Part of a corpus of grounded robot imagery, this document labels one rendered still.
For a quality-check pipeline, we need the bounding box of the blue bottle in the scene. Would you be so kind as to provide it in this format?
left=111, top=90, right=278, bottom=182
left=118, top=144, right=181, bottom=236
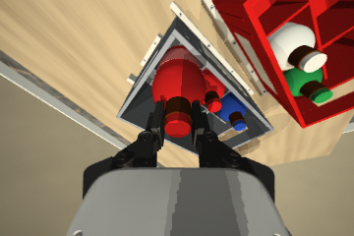
left=217, top=91, right=247, bottom=131

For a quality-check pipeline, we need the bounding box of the grey divided crate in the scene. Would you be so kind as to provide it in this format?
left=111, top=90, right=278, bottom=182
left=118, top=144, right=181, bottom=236
left=117, top=16, right=268, bottom=156

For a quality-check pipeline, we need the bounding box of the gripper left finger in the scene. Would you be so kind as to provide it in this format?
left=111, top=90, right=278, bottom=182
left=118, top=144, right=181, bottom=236
left=83, top=101, right=165, bottom=199

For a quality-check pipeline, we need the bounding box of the green bottle with dark red label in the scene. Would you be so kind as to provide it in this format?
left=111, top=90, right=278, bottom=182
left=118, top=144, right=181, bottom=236
left=282, top=68, right=333, bottom=103

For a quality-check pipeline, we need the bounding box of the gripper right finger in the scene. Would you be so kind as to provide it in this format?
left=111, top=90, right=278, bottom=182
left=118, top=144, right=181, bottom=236
left=191, top=100, right=275, bottom=204

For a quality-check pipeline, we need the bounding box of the white bottle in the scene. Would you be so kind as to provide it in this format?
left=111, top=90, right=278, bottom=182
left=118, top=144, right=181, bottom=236
left=267, top=22, right=326, bottom=73

